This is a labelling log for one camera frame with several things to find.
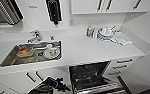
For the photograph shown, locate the white bowl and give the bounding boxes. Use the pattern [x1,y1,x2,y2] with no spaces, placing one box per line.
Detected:
[29,79,55,94]

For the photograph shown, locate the blue dish soap bottle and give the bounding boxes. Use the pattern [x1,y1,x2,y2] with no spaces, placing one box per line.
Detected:
[86,24,93,38]

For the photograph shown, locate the white wall outlet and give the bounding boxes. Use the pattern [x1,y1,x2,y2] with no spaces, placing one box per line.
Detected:
[69,18,75,27]

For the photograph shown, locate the steel paper towel dispenser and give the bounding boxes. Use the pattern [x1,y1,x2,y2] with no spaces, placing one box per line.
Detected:
[0,0,25,26]

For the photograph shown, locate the small wall label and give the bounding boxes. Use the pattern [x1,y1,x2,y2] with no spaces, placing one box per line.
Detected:
[27,4,39,10]

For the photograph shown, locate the stack of white plates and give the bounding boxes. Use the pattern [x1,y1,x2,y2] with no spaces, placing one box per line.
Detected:
[96,25,116,43]

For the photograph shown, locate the stainless steel dishwasher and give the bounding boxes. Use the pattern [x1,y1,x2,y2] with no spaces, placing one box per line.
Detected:
[68,60,134,94]

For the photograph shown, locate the white dish towel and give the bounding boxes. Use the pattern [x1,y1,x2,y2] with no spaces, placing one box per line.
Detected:
[112,31,134,47]

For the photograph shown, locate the black soap dispenser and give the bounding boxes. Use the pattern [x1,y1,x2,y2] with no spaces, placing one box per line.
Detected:
[45,0,63,26]

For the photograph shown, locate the small chrome sink knob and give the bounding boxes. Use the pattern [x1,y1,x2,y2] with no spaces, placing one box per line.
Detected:
[49,34,55,42]

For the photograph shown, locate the white base cabinet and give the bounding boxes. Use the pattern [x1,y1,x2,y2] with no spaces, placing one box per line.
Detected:
[0,56,140,94]

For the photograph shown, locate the brown bowl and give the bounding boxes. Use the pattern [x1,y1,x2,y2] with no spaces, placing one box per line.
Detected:
[16,46,34,59]

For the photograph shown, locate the white plate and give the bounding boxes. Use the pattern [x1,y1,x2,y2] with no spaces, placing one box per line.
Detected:
[42,46,61,61]

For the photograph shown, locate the chrome faucet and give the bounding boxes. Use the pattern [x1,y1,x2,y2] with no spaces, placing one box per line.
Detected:
[26,30,43,44]

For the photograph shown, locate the small white cup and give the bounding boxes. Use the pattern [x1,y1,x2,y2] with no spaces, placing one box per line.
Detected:
[91,28,98,39]

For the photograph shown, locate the steel sink basin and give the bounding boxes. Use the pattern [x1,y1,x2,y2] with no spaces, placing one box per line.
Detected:
[0,40,63,68]

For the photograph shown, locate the white wall cabinet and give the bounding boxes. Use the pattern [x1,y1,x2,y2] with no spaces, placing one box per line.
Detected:
[69,0,150,15]

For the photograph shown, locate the white mug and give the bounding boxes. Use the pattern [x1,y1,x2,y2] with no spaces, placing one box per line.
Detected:
[45,43,56,56]

